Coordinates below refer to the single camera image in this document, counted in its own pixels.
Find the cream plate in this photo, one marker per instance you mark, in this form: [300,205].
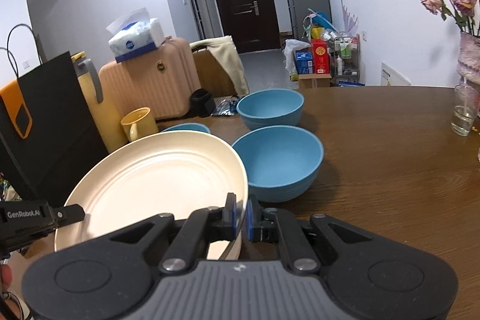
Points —
[174,172]
[233,249]

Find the pink flower vase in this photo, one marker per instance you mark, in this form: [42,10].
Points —
[469,58]

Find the wooden chair with cloth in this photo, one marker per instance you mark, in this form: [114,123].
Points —
[219,67]

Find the black cylinder cup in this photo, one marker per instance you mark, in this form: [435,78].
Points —
[202,103]

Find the wire storage rack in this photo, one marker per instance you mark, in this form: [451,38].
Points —
[345,60]

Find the dark entrance door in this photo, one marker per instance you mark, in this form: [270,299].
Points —
[252,24]

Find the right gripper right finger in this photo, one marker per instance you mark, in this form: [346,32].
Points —
[281,228]

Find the yellow kettle grey handle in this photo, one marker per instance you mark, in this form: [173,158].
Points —
[101,106]

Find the black paper shopping bag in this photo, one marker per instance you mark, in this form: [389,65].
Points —
[49,139]

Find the brown cardboard box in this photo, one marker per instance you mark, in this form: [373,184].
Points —
[314,80]

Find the clear drinking glass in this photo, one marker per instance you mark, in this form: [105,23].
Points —
[465,110]

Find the red gift box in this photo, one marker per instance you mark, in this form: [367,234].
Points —
[320,55]

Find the blue carton box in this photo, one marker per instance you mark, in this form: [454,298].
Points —
[304,62]

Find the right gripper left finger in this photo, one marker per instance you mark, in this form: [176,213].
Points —
[196,233]

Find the tissue pack on suitcase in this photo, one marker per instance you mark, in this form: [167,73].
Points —
[134,34]

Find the pink suitcase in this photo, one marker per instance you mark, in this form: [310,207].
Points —
[162,80]

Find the white board leaning wall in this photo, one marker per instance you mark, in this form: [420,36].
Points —
[390,77]

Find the yellow mug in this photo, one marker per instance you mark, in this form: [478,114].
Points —
[138,124]

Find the white plastic bag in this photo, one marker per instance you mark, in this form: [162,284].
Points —
[291,46]

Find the person's hand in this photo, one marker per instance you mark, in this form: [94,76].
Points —
[6,277]

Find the blue lanyard keys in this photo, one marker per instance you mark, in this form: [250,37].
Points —
[226,108]

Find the blue bowl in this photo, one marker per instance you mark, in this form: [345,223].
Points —
[270,107]
[281,161]
[194,127]

